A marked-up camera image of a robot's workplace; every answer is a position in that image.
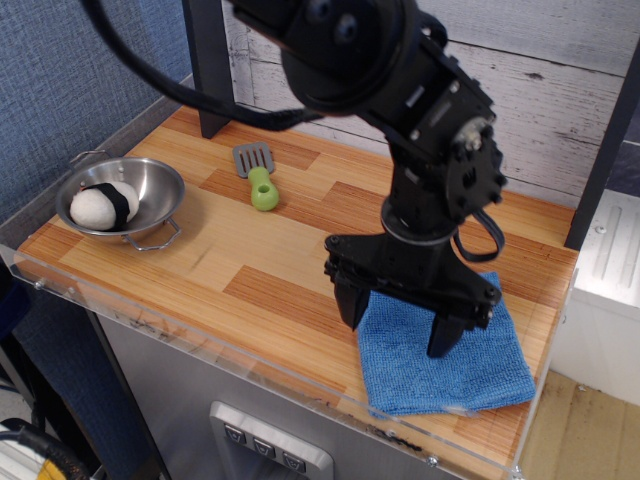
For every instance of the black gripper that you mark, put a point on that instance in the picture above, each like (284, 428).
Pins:
(431, 277)

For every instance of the white grooved side cabinet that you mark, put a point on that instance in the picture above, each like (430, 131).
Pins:
(597, 342)

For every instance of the white rice ball toy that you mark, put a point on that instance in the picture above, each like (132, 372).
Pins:
(107, 206)

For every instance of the stainless steel bowl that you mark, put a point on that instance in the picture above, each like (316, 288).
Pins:
(160, 189)

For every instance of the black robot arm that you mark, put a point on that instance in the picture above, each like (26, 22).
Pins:
(385, 62)

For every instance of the green handled grey spatula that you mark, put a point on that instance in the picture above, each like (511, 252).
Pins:
(254, 162)

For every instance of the clear acrylic edge guard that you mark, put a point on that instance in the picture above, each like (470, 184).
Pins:
(285, 370)

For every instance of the blue microfiber cloth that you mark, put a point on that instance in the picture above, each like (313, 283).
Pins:
(485, 370)

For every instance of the silver button control panel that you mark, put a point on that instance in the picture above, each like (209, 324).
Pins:
(265, 445)

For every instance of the yellow object at corner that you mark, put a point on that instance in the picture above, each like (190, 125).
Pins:
(49, 471)

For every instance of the black left vertical post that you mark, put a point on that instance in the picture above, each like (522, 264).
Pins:
(206, 35)

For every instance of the black right vertical post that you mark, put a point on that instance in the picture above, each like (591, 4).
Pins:
(617, 127)

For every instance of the black vertical post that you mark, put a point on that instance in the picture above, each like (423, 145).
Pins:
(206, 35)
(617, 127)

